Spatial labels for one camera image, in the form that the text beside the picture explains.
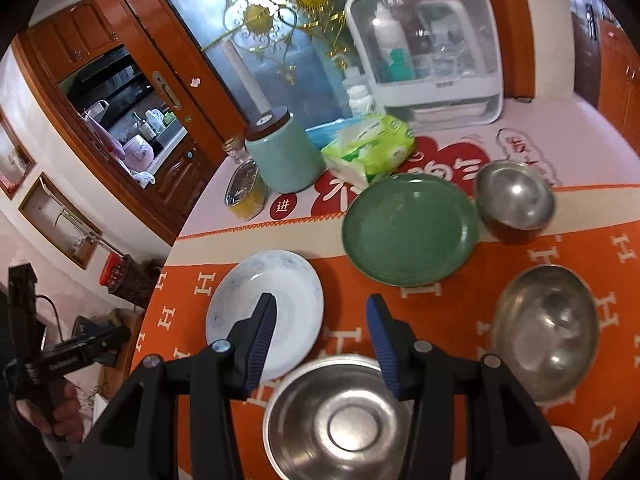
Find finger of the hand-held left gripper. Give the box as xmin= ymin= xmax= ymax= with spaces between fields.
xmin=82 ymin=325 xmax=132 ymax=361

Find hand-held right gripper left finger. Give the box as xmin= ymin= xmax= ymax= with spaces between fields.
xmin=62 ymin=292 xmax=278 ymax=480

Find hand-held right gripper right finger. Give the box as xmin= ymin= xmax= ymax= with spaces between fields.
xmin=365 ymin=294 xmax=583 ymax=480

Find white plate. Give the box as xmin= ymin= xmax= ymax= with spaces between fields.
xmin=206 ymin=250 xmax=325 ymax=382

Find large steel bowl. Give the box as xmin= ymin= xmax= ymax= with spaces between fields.
xmin=262 ymin=355 xmax=416 ymax=480

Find green plate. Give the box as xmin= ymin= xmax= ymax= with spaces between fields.
xmin=342 ymin=172 xmax=481 ymax=288

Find pink-sided steel bowl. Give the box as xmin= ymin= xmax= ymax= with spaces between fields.
xmin=492 ymin=264 xmax=601 ymax=403

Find small steel bowl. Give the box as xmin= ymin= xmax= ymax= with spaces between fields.
xmin=474 ymin=160 xmax=557 ymax=243

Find person's left hand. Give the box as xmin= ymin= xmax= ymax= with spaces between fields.
xmin=30 ymin=382 xmax=86 ymax=441

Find dark wicker basket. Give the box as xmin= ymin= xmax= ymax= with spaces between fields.
xmin=100 ymin=254 xmax=161 ymax=306

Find orange patterned blanket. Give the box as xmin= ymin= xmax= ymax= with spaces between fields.
xmin=131 ymin=185 xmax=640 ymax=480

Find glass jar yellow contents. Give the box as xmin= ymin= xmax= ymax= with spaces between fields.
xmin=224 ymin=160 xmax=271 ymax=222

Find wooden kitchen cabinet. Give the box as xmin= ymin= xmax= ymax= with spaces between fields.
xmin=145 ymin=130 xmax=226 ymax=241

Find pink rice cooker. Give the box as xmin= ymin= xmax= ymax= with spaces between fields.
xmin=122 ymin=132 xmax=156 ymax=171

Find teal canister brown lid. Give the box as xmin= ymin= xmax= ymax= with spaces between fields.
xmin=243 ymin=106 xmax=326 ymax=194

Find green tissue pack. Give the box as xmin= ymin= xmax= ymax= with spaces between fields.
xmin=320 ymin=114 xmax=417 ymax=186

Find small glass jar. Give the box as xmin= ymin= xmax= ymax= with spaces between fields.
xmin=222 ymin=137 xmax=248 ymax=166

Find blue packet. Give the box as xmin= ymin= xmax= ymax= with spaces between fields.
xmin=305 ymin=117 xmax=371 ymax=150

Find white pill bottle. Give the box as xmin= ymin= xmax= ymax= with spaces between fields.
xmin=347 ymin=85 xmax=377 ymax=120

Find white clear-cover dish cabinet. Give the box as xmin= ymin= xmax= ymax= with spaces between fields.
xmin=344 ymin=0 xmax=503 ymax=126

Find black range hood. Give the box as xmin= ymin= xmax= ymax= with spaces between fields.
xmin=57 ymin=45 xmax=151 ymax=111

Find printed white table cover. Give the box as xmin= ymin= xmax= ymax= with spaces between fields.
xmin=177 ymin=97 xmax=640 ymax=241

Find wooden glass sliding door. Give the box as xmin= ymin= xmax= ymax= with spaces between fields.
xmin=80 ymin=0 xmax=536 ymax=161

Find wooden wall niche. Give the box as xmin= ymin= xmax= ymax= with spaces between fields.
xmin=19 ymin=172 xmax=103 ymax=270

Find wooden wall cabinet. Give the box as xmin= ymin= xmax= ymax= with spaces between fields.
xmin=597 ymin=15 xmax=640 ymax=133

